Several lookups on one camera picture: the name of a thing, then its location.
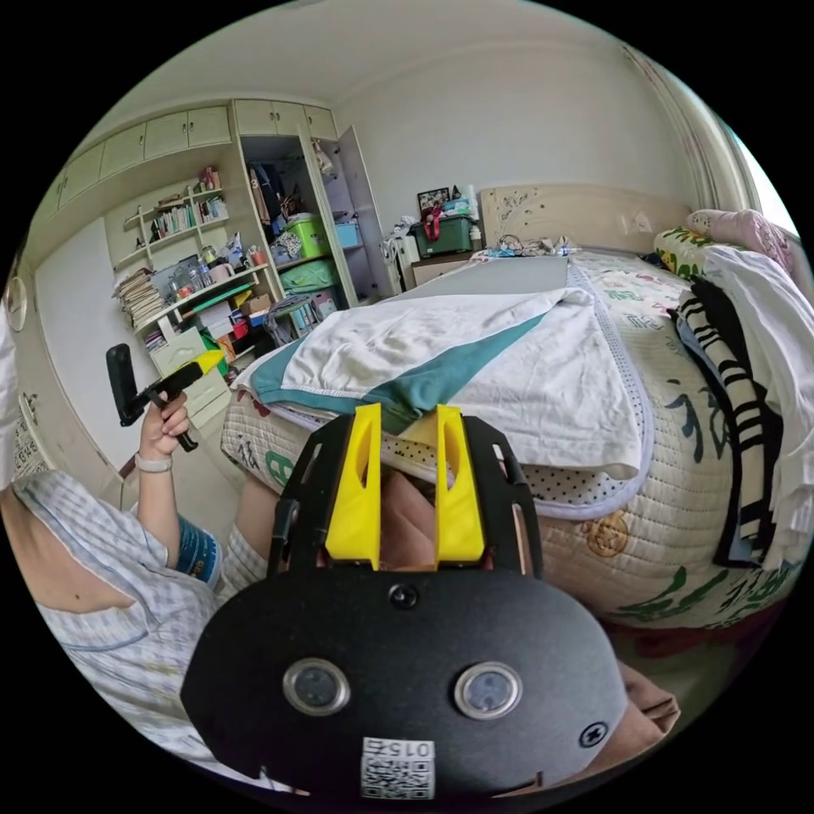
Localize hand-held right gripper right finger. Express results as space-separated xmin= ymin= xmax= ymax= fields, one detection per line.
xmin=434 ymin=404 xmax=489 ymax=571

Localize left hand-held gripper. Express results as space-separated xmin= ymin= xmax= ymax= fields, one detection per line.
xmin=130 ymin=348 xmax=227 ymax=454

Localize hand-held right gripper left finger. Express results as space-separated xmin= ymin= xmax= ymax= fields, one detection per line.
xmin=324 ymin=402 xmax=382 ymax=571

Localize person's left forearm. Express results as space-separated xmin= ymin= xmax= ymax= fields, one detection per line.
xmin=134 ymin=451 xmax=187 ymax=567

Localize white blue short sleeve shirt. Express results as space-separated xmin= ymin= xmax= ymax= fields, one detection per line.
xmin=231 ymin=287 xmax=644 ymax=482

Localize person's left hand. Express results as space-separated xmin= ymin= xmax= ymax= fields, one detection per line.
xmin=140 ymin=390 xmax=192 ymax=460

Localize cream drawer cabinet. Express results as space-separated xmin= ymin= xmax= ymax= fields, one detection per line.
xmin=148 ymin=326 xmax=234 ymax=431

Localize cream shelf with books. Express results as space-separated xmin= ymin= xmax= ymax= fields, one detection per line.
xmin=104 ymin=164 xmax=288 ymax=359

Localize open cream cupboard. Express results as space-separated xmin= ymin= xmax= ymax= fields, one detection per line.
xmin=231 ymin=98 xmax=390 ymax=333

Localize bed with printed quilt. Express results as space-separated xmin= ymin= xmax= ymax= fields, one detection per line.
xmin=219 ymin=184 xmax=810 ymax=632

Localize cream nightstand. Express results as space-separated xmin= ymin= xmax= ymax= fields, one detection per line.
xmin=410 ymin=250 xmax=486 ymax=288

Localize person's body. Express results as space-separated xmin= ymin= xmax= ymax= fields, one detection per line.
xmin=0 ymin=406 xmax=685 ymax=796

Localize green storage box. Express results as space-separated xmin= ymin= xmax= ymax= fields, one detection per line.
xmin=406 ymin=213 xmax=479 ymax=259

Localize pile of clothes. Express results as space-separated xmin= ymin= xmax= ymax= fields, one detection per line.
xmin=667 ymin=244 xmax=814 ymax=571

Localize yellow printed pillow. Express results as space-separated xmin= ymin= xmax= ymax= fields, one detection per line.
xmin=653 ymin=226 xmax=718 ymax=282

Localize pink pillow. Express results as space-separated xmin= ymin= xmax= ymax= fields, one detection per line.
xmin=686 ymin=208 xmax=797 ymax=270

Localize cream curtain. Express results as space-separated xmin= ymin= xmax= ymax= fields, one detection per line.
xmin=620 ymin=42 xmax=766 ymax=216

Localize cream wall cabinets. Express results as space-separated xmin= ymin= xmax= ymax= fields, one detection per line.
xmin=55 ymin=104 xmax=234 ymax=212

